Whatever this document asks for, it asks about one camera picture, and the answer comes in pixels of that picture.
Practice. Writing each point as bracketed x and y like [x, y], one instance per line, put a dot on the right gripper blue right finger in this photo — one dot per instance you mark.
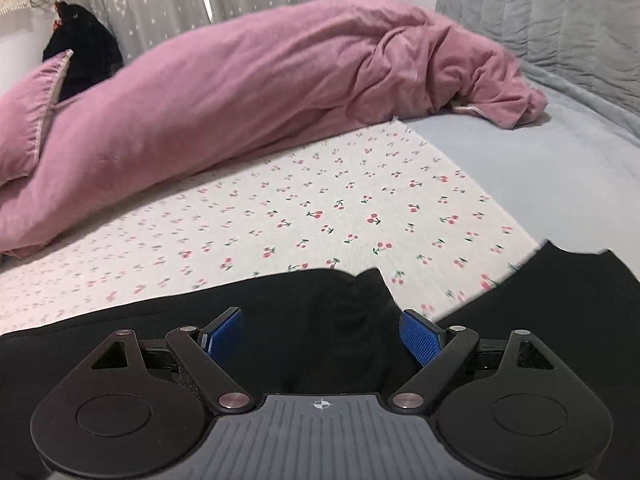
[421, 337]

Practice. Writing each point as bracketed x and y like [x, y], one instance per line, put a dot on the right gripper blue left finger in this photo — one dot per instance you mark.
[219, 337]

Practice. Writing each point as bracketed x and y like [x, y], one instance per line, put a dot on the black pants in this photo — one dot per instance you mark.
[327, 331]

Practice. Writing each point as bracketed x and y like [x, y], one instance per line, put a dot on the cherry print bed sheet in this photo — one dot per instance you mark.
[380, 197]

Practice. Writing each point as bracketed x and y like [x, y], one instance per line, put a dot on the light blue blanket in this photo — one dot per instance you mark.
[571, 178]

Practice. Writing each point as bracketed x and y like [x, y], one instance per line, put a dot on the pink duvet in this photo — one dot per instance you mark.
[252, 86]

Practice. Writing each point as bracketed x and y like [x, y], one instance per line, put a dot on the pink pillow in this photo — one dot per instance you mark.
[26, 114]

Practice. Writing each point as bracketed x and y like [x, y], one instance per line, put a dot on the black bag by curtain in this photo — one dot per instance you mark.
[96, 55]

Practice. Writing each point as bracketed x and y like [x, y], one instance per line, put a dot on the grey quilted cushion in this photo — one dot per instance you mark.
[591, 43]

